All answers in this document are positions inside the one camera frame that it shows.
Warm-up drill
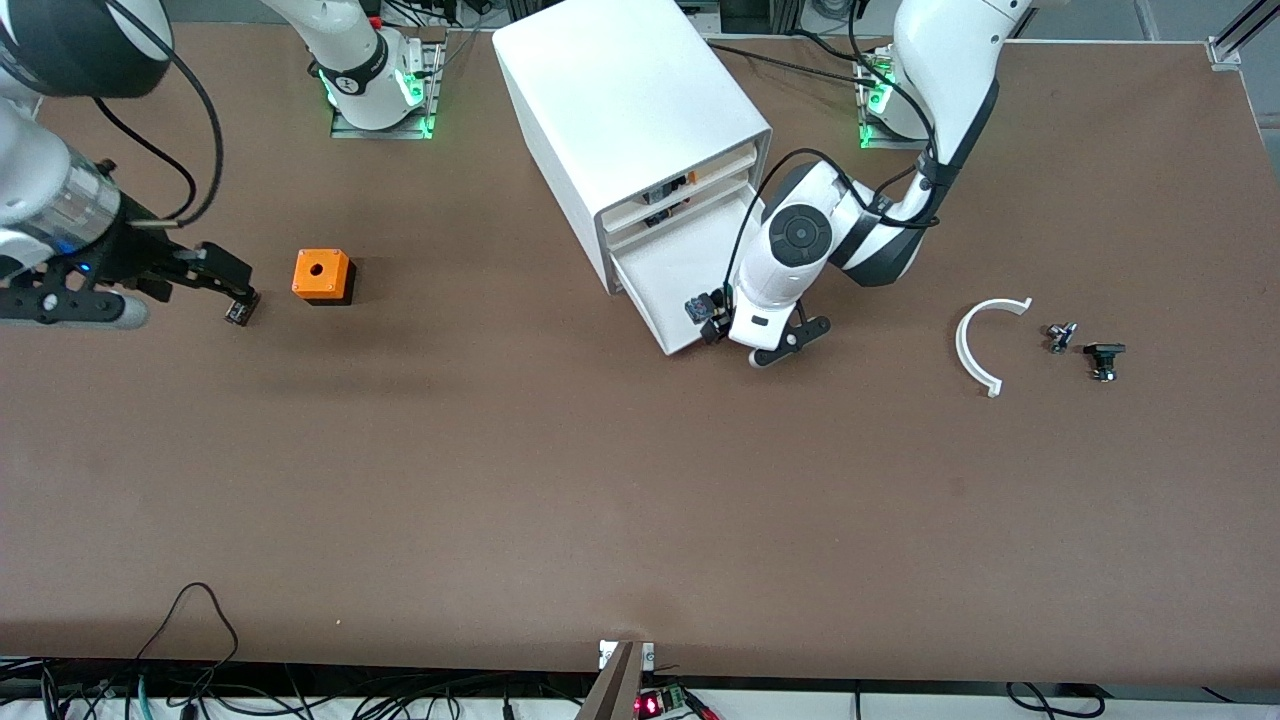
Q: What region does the circuit board with red light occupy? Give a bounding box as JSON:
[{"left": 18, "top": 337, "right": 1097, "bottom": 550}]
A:
[{"left": 633, "top": 683, "right": 721, "bottom": 720}]

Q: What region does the black cable across table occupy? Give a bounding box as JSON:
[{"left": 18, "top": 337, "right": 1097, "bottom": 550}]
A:
[{"left": 700, "top": 35, "right": 881, "bottom": 91}]

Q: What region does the white curved plastic arc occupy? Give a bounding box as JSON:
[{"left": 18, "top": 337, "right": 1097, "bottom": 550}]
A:
[{"left": 955, "top": 297, "right": 1033, "bottom": 399}]

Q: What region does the orange box with hole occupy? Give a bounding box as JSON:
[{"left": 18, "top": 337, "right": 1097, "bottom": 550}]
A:
[{"left": 292, "top": 248, "right": 357, "bottom": 307}]

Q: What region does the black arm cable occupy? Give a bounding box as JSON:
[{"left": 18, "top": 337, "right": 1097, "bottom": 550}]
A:
[
  {"left": 733, "top": 0, "right": 946, "bottom": 296},
  {"left": 90, "top": 0, "right": 225, "bottom": 229}
]

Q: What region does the grey metal camera post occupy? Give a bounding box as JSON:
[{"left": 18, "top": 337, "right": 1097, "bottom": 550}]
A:
[{"left": 575, "top": 640, "right": 656, "bottom": 720}]

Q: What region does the black looped cable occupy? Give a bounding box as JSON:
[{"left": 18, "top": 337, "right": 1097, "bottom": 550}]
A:
[{"left": 130, "top": 583, "right": 241, "bottom": 669}]

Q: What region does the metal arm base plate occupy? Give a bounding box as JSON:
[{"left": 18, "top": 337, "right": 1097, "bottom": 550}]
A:
[
  {"left": 857, "top": 45, "right": 936, "bottom": 153},
  {"left": 330, "top": 40, "right": 446, "bottom": 139}
]

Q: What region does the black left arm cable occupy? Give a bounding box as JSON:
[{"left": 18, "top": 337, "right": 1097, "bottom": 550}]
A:
[{"left": 733, "top": 0, "right": 946, "bottom": 296}]

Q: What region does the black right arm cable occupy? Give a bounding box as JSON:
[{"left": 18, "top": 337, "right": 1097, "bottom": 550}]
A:
[{"left": 90, "top": 0, "right": 225, "bottom": 229}]

